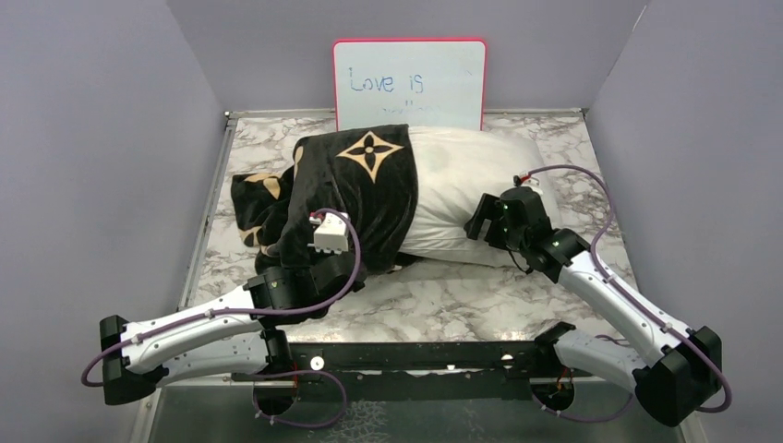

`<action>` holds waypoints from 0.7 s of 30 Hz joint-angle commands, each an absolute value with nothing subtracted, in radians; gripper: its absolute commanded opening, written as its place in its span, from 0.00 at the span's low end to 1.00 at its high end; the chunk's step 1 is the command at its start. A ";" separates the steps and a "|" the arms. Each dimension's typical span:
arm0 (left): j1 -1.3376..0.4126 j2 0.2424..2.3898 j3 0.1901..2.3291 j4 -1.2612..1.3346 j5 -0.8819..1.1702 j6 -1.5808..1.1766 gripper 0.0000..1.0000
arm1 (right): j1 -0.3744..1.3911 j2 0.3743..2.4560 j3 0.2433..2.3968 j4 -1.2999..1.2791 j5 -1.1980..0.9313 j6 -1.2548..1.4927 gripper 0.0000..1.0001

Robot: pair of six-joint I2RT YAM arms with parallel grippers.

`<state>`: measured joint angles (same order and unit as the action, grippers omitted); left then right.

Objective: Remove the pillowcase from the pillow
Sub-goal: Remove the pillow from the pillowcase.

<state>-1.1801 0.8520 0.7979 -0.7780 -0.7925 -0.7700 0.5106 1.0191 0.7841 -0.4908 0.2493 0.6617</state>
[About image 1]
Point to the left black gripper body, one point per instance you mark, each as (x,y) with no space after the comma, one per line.
(317,258)

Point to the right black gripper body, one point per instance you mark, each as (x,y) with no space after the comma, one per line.
(513,235)

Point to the white pillow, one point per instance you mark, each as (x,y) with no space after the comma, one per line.
(455,168)

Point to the black floral plush pillowcase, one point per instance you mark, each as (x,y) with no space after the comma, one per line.
(368,173)

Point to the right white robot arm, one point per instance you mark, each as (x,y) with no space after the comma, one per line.
(671,369)

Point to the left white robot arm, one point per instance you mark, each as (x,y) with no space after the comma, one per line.
(238,332)

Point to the pink framed whiteboard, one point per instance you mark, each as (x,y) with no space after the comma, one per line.
(419,82)

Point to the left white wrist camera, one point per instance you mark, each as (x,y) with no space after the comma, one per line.
(331,233)

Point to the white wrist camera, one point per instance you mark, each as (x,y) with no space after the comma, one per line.
(530,182)
(331,233)

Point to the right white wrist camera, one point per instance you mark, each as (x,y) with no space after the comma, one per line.
(530,182)

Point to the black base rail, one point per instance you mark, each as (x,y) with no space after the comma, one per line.
(408,371)

